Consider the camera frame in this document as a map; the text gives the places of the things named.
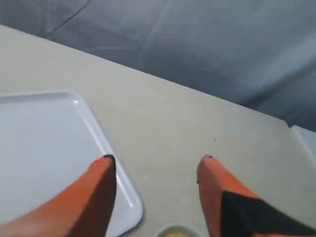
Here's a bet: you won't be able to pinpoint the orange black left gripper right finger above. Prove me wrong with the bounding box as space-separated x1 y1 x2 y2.
197 155 316 237

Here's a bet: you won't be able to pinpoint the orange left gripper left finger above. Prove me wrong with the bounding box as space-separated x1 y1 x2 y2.
0 155 116 237

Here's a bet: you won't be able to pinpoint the yellow grains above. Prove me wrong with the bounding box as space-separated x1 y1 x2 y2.
162 230 191 237

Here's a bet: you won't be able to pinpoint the white bowl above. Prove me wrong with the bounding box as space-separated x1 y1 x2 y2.
155 224 203 237

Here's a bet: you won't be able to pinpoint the white plastic tray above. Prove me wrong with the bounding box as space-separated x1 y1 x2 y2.
0 91 143 237

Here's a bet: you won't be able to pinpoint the white table block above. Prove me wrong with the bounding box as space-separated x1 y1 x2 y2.
290 125 316 163

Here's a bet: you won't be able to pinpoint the white backdrop curtain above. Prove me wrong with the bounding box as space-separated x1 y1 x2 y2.
0 0 316 131

